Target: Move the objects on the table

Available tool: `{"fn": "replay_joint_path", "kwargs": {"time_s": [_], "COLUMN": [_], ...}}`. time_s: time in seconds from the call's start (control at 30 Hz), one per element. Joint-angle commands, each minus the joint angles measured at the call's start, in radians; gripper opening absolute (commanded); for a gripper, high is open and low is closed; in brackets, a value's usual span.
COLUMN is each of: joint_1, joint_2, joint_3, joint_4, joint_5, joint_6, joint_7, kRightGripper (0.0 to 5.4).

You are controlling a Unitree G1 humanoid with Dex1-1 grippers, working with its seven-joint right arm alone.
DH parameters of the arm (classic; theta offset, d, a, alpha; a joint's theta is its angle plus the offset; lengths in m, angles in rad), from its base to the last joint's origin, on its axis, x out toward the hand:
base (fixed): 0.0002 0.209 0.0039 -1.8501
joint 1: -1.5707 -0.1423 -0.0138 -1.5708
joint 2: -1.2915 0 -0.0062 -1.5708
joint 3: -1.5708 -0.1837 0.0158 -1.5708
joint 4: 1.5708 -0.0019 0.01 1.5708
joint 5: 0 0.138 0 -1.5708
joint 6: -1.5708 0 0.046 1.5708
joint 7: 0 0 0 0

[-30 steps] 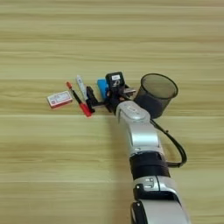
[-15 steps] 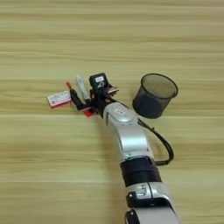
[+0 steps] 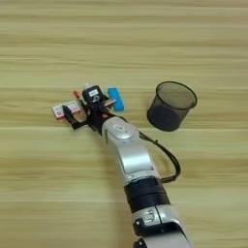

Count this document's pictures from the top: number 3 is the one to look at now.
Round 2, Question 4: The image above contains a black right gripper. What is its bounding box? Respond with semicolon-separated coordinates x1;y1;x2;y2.
62;98;117;136

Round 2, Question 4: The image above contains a red and white small box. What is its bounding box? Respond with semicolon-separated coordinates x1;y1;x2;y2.
51;100;82;121

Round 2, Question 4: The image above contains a blue eraser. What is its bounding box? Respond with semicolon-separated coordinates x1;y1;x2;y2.
107;87;126;112

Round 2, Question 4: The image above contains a black mesh pen cup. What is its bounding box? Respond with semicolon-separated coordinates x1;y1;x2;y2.
146;80;198;133

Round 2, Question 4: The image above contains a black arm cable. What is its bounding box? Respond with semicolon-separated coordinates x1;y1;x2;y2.
139;130;182;184

